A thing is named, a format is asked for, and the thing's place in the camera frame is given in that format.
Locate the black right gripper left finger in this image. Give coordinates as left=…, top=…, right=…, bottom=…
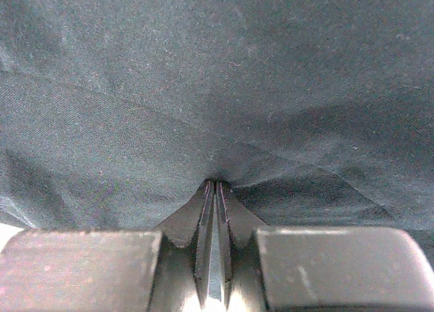
left=1, top=180, right=214, bottom=311

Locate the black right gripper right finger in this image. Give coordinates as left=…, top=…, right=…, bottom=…
left=216, top=182, right=433, bottom=311

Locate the black t-shirt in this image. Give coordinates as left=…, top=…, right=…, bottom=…
left=1, top=0, right=433, bottom=256

